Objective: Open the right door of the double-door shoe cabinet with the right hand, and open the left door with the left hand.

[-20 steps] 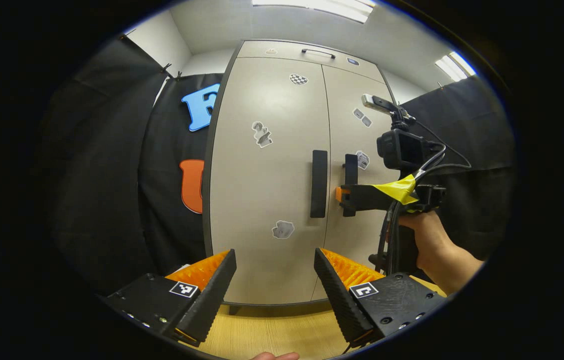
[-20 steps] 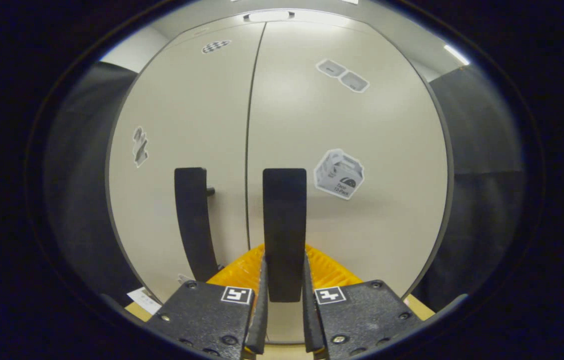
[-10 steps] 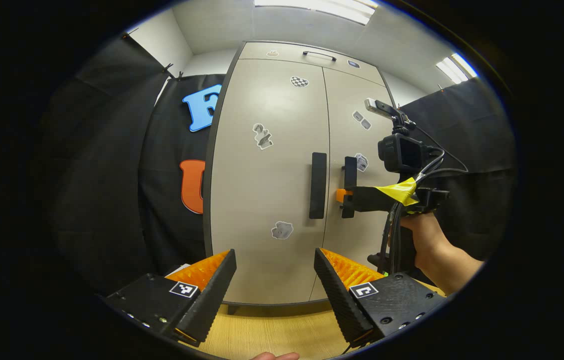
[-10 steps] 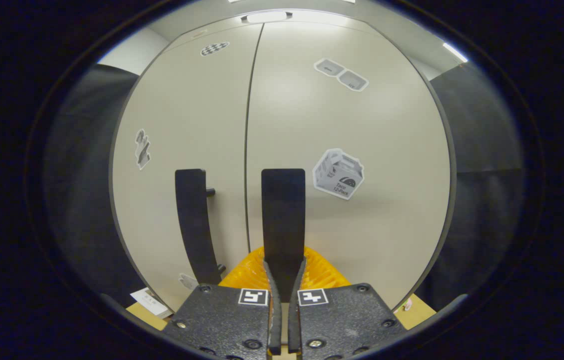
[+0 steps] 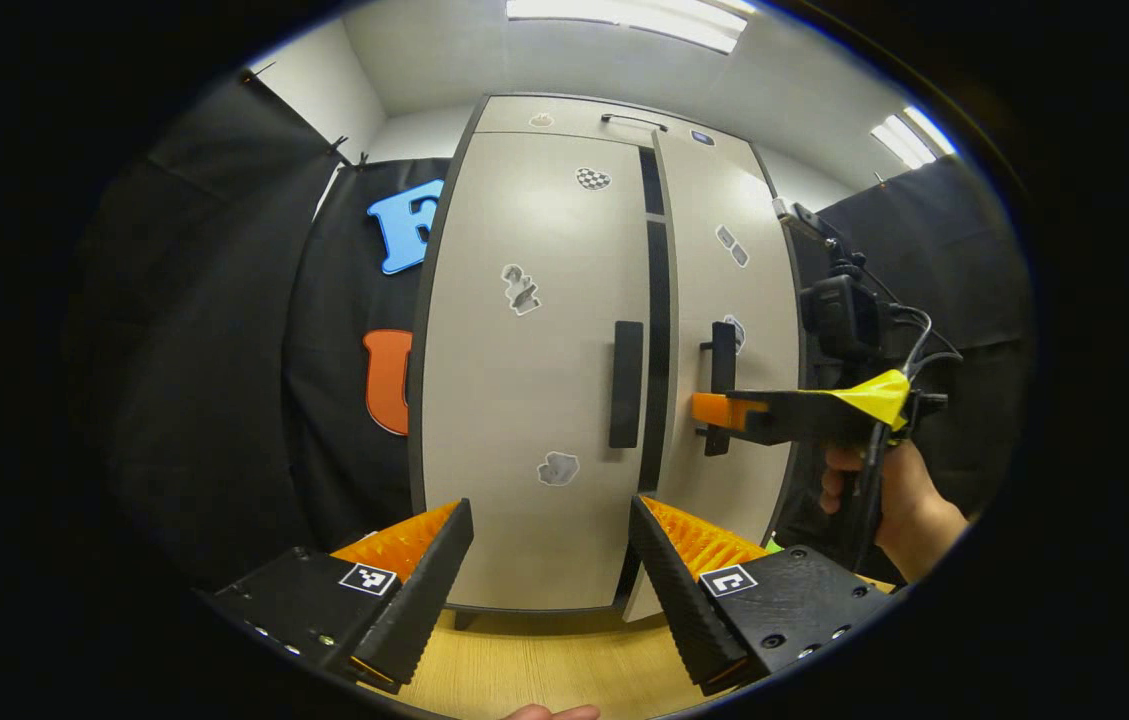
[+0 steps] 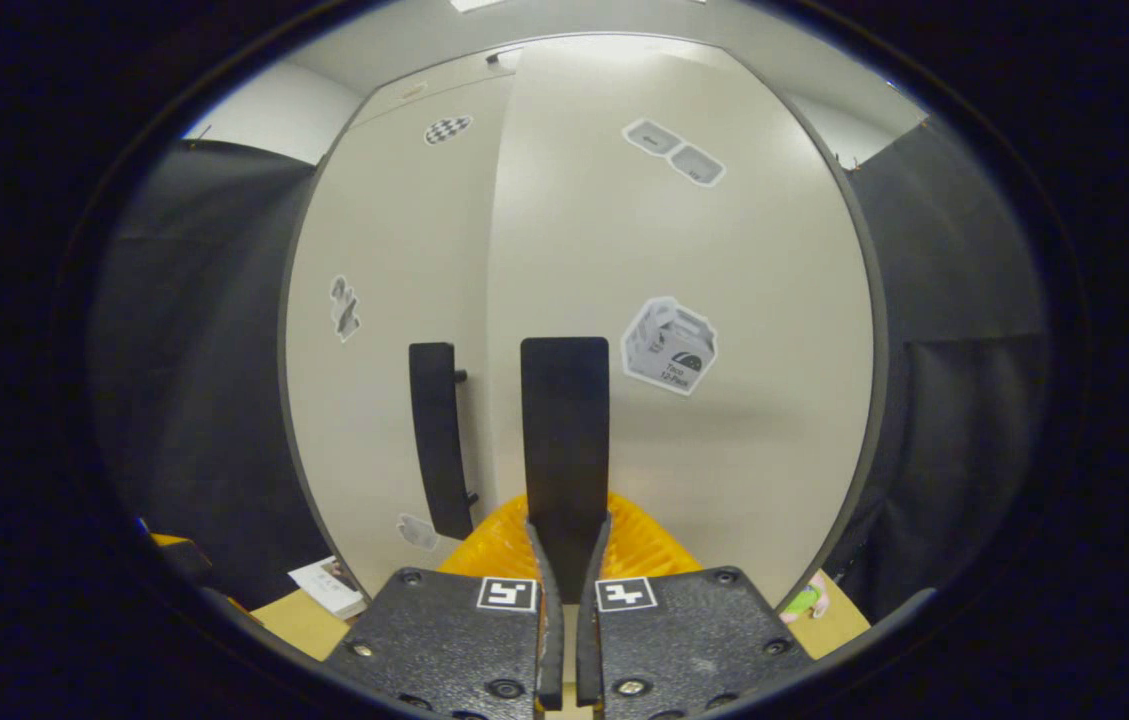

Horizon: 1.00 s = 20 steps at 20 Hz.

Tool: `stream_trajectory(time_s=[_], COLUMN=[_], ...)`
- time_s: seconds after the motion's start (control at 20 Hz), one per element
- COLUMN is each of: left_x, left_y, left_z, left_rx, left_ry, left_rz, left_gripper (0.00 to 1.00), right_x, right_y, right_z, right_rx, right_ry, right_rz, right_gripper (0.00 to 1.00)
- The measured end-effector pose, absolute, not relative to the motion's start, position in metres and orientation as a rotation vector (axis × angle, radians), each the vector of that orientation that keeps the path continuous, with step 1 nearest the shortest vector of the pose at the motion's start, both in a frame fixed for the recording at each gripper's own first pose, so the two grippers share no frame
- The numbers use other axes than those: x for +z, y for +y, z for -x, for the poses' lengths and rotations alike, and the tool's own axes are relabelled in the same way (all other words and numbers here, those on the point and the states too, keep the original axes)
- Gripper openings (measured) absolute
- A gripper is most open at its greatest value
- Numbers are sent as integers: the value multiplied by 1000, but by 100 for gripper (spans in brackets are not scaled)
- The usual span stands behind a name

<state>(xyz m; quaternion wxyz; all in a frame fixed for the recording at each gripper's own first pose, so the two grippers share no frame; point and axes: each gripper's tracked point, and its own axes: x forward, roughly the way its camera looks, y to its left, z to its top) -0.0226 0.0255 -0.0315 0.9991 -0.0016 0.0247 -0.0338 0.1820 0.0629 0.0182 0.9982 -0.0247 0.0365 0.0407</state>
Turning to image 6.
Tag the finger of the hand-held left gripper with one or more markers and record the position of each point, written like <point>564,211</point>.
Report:
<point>169,540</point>

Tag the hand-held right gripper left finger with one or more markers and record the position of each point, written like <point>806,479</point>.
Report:
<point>444,640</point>

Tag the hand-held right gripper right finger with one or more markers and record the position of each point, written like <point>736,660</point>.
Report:
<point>694,640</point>

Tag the white double-door shoe cabinet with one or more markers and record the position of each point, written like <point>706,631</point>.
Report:
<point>879,330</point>

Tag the white shoe cabinet door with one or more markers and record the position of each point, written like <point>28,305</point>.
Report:
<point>744,250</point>
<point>394,250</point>

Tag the white cabinet flap panel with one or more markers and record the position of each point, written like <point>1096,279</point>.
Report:
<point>444,90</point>

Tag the green pink small toy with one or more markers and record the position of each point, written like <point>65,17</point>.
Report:
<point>804,600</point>

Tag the white paper booklet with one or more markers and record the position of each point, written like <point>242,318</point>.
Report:
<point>329,590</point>

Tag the black backdrop cloth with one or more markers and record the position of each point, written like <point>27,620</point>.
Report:
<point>204,350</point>
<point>964,300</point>

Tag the large ceiling light panel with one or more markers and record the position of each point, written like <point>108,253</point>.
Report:
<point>474,4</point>

